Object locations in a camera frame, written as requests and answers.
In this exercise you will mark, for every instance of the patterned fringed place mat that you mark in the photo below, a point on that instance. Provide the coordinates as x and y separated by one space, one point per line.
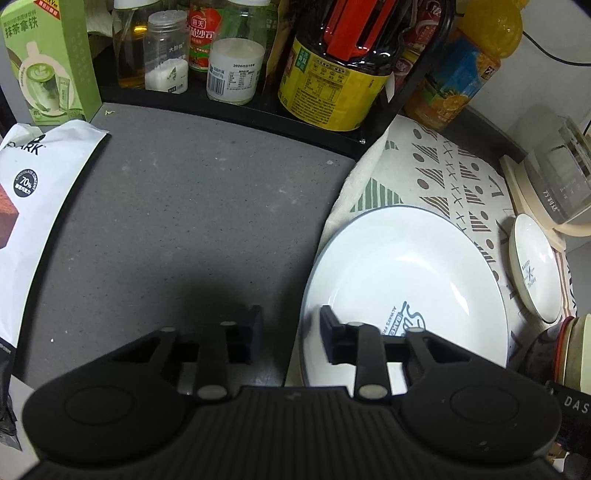
452 175

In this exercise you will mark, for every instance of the orange juice bottle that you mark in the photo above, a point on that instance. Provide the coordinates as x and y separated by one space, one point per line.
466 69

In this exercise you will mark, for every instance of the small white dish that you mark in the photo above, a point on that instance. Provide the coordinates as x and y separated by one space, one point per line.
535 272

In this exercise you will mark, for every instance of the white snack pouch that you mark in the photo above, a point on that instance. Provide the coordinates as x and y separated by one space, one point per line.
41 198

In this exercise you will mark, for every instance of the green drink-mix box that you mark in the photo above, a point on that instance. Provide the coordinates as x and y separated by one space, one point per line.
46 69

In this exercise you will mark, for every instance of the white blue-rimmed deep plate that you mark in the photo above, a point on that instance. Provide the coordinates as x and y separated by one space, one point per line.
406 267

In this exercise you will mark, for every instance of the large yellow-label oil bottle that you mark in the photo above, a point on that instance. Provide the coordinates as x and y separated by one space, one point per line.
332 87

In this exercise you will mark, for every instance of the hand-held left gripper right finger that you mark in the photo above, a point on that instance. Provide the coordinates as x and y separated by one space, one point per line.
328 332

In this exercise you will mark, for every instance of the red and black bowl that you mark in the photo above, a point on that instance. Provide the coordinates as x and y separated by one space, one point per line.
538 355

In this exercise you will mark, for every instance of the red-label sauce bottle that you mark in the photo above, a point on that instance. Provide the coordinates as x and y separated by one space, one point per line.
203 41

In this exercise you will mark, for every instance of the white labelled jar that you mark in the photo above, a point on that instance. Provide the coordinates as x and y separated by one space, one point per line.
235 69

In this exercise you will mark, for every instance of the black metal rack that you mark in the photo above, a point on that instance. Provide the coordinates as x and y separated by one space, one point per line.
231 115

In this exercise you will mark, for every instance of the pale green bowl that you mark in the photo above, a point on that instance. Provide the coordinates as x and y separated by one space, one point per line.
579 355

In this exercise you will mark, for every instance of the cream kettle base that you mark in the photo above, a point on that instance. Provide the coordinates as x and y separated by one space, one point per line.
519 194

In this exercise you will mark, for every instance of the white-top oil spray bottle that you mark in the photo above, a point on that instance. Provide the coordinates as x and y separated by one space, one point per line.
131 55

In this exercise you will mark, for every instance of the clear spice jar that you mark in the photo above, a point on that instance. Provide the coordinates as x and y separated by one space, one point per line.
166 69

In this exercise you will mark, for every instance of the glass electric kettle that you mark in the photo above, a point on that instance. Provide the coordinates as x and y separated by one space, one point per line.
561 180

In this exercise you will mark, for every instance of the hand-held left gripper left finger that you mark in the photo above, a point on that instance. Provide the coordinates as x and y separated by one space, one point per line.
255 328

